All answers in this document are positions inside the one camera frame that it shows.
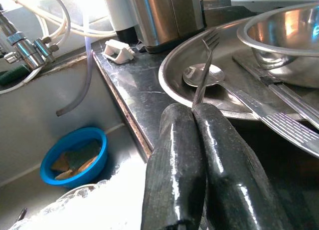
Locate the white plastic clip holder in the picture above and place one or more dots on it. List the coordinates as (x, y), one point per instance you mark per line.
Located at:
(123, 54)

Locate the steel fork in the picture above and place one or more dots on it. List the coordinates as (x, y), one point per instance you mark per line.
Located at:
(202, 86)

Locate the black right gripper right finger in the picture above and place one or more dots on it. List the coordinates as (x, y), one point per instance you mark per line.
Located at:
(231, 170)

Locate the clear plastic tube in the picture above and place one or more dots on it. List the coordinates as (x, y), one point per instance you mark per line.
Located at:
(87, 72)

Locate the stainless steel sink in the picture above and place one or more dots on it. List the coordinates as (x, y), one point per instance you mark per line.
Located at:
(32, 120)

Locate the chrome sink faucet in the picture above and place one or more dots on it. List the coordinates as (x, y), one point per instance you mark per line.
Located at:
(27, 50)

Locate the large round steel plate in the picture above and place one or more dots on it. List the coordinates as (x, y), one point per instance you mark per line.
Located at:
(184, 58)

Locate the white water filter appliance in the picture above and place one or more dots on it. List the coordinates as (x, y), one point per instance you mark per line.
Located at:
(122, 13)

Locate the green scrub pad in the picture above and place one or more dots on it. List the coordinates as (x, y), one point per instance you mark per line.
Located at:
(13, 75)

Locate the blue plastic bowl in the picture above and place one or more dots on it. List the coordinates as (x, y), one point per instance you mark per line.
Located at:
(74, 180)

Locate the small yellow sponge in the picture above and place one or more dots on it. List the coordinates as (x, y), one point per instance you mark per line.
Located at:
(59, 163)

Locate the clear glass dish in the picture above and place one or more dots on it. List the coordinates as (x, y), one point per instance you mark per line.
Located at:
(82, 190)

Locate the steel mixing bowl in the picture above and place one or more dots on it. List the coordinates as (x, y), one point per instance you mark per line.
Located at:
(286, 30)

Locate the green and yellow sponge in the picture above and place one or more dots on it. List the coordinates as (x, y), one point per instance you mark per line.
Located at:
(82, 154)

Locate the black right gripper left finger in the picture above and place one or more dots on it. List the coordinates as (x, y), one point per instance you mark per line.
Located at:
(172, 165)

